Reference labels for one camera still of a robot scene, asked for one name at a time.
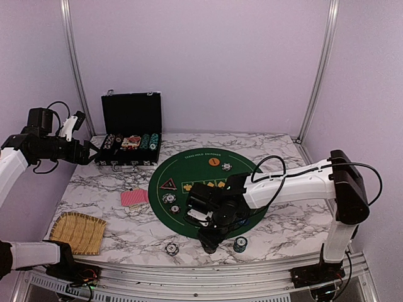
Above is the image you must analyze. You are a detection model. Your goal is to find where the black poker chip case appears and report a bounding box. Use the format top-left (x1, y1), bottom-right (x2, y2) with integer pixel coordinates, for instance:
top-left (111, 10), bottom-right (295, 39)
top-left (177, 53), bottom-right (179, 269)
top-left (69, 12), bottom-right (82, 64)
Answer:
top-left (95, 92), bottom-right (162, 167)

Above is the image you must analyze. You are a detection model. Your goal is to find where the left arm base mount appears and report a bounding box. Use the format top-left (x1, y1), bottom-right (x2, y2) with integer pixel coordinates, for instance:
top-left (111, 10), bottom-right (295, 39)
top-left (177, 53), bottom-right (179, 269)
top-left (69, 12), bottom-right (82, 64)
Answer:
top-left (45, 240), bottom-right (101, 286)

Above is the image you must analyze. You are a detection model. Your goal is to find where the right aluminium frame post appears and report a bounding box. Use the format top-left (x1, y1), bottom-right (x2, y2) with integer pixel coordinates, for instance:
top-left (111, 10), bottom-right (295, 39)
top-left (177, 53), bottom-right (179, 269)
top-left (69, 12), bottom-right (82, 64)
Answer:
top-left (296, 0), bottom-right (340, 144)

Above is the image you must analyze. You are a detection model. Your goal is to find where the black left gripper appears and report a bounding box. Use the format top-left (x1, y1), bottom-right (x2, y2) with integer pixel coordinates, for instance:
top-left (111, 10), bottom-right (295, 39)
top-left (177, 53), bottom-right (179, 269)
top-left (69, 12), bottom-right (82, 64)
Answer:
top-left (35, 137), bottom-right (100, 165)

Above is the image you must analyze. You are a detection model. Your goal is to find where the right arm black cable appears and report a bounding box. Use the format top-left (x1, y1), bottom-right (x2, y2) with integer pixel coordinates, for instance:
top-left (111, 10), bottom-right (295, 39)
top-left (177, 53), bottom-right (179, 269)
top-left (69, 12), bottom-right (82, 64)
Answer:
top-left (250, 155), bottom-right (383, 208)

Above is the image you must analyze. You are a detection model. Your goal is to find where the red patterned card deck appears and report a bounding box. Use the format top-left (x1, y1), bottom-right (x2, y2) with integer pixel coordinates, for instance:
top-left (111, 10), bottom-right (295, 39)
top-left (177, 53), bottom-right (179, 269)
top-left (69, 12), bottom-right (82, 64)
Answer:
top-left (120, 189), bottom-right (149, 207)

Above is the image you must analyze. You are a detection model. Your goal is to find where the aluminium front rail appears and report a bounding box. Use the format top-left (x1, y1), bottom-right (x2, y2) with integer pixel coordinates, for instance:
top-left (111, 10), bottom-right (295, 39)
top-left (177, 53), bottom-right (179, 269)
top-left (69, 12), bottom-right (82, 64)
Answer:
top-left (18, 251), bottom-right (378, 302)

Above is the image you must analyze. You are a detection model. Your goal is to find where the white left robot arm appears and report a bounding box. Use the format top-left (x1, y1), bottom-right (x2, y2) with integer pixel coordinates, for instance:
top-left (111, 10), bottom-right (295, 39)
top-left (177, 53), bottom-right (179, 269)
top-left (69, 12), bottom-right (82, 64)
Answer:
top-left (1, 133), bottom-right (101, 280)

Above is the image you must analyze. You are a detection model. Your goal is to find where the left aluminium frame post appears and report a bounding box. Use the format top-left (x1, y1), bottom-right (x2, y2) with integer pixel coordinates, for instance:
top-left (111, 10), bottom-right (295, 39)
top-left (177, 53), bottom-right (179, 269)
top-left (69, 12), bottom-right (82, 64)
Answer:
top-left (60, 0), bottom-right (96, 137)

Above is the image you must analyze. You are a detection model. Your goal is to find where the round green poker mat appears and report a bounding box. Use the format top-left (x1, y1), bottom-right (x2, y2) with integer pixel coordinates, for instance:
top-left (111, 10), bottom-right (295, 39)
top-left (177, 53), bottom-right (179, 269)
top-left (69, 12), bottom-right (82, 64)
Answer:
top-left (148, 148), bottom-right (256, 239)

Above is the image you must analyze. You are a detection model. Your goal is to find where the striped blue yellow card box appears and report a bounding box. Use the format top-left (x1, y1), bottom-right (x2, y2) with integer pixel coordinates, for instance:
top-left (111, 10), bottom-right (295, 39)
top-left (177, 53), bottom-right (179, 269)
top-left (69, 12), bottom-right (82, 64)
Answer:
top-left (128, 186), bottom-right (148, 211)

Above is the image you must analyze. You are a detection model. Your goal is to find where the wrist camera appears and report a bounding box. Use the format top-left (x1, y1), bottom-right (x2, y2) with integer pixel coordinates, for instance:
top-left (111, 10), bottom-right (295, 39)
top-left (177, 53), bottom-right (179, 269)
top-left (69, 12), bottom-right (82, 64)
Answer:
top-left (184, 209), bottom-right (213, 227)
top-left (59, 111), bottom-right (86, 142)

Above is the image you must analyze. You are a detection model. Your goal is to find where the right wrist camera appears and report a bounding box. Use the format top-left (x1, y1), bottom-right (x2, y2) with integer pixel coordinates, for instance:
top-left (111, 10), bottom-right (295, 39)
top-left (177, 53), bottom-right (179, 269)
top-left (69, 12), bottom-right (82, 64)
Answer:
top-left (184, 209), bottom-right (213, 227)

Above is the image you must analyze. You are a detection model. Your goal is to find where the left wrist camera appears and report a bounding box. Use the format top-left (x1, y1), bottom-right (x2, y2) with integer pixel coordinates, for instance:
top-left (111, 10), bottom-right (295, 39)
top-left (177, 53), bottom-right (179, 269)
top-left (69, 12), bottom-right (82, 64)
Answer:
top-left (59, 111), bottom-right (86, 142)

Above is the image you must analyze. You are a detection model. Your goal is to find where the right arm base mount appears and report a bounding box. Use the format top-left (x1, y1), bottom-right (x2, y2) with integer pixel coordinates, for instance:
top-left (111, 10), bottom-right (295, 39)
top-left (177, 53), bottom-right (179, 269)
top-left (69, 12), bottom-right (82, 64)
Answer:
top-left (290, 262), bottom-right (346, 288)

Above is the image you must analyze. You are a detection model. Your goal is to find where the triangular black red button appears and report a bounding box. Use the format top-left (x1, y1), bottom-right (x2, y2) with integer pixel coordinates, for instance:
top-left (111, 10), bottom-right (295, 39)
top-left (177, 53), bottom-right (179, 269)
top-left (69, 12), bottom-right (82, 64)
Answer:
top-left (159, 177), bottom-right (177, 191)

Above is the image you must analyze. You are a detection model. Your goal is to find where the black white chip stack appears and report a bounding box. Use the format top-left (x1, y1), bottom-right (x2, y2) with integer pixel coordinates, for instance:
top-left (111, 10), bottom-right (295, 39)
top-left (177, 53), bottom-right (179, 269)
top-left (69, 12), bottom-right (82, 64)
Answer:
top-left (165, 243), bottom-right (179, 256)

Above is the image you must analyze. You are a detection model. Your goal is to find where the woven bamboo tray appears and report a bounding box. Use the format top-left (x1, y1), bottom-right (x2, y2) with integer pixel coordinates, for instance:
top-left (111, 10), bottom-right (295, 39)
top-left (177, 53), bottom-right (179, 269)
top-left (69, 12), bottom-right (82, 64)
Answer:
top-left (49, 212), bottom-right (107, 255)

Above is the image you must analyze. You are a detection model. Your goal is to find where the blue green chip stack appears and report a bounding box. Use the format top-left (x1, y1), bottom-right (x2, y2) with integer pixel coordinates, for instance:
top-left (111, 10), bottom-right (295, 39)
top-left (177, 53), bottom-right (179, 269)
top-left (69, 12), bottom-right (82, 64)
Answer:
top-left (233, 237), bottom-right (248, 253)

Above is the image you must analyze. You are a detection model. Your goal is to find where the aluminium frame post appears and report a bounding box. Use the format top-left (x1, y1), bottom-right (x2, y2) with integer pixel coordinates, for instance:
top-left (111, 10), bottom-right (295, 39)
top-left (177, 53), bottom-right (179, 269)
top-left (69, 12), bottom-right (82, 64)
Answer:
top-left (60, 0), bottom-right (96, 137)
top-left (296, 0), bottom-right (340, 144)

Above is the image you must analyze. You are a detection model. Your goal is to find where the orange dealer button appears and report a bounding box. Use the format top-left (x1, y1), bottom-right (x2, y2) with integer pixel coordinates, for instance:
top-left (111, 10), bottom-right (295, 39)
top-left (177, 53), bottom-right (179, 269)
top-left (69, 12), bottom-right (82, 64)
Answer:
top-left (208, 158), bottom-right (220, 167)

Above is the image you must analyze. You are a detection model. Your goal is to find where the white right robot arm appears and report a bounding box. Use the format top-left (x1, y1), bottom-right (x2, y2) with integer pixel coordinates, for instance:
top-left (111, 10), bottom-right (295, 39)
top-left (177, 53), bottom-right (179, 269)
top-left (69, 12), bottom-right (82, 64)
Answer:
top-left (184, 150), bottom-right (370, 282)

